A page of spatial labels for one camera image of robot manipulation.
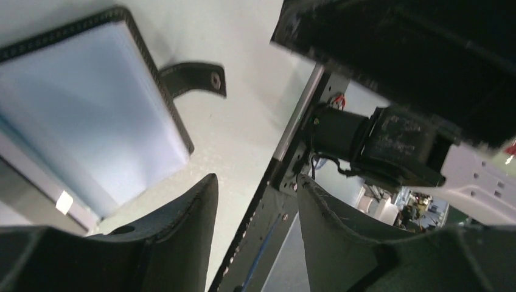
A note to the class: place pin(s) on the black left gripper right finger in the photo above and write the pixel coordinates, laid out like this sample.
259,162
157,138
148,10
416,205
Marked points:
347,250

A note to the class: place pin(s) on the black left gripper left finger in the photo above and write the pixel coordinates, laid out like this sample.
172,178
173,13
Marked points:
165,250

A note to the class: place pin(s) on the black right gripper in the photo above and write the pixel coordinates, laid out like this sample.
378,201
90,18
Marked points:
452,59

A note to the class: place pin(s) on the black leather card holder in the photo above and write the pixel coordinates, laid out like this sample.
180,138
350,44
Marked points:
88,121

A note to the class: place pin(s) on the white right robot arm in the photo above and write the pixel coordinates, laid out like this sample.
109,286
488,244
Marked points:
394,145

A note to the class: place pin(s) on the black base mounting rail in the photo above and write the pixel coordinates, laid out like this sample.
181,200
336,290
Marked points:
273,208

